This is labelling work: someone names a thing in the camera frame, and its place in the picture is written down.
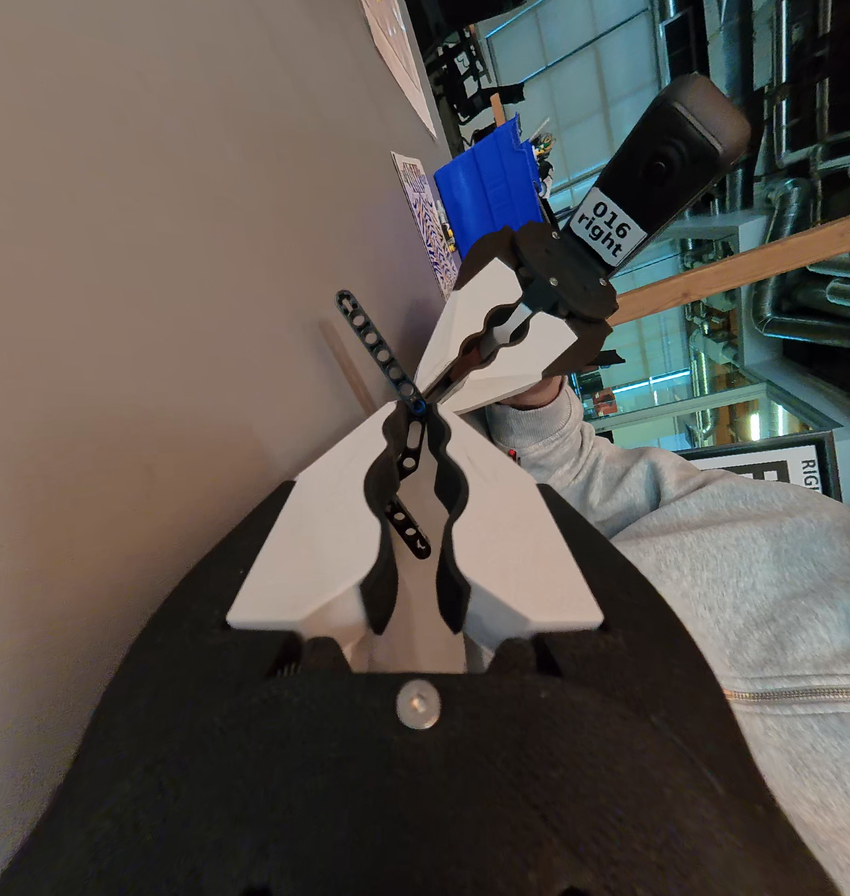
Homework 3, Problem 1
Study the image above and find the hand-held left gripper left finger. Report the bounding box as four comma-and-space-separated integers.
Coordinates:
226, 405, 406, 674

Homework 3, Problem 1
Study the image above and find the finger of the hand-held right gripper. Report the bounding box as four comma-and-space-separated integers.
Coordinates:
415, 259, 525, 405
427, 314, 581, 415

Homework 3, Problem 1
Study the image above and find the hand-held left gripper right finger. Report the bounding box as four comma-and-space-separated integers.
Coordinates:
425, 406, 605, 674

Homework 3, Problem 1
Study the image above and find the long black lego beam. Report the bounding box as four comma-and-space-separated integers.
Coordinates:
335, 289, 433, 560

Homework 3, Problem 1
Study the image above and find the person's right forearm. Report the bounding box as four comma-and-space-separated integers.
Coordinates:
484, 384, 850, 561

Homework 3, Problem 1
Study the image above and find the person's right hand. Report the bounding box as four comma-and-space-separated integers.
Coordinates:
504, 375, 567, 412

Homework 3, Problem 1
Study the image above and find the blue patterned paper sheet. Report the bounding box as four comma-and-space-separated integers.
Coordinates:
391, 150, 462, 302

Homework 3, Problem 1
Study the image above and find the blue ridged plastic bin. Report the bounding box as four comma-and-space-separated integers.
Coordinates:
433, 112, 548, 242

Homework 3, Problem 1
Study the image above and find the wooden beam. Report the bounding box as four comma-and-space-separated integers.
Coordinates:
610, 209, 850, 329

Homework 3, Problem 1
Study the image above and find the black framed white sign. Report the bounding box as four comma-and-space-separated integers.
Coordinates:
677, 428, 844, 504

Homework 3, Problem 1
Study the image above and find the clear sleeved paper sheet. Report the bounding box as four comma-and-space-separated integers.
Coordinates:
360, 0, 440, 140

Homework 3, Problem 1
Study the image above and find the person's torso in grey hoodie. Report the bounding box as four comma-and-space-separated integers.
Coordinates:
610, 504, 850, 896

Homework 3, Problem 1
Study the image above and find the silver ventilation duct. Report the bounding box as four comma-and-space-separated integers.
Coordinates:
747, 175, 850, 351

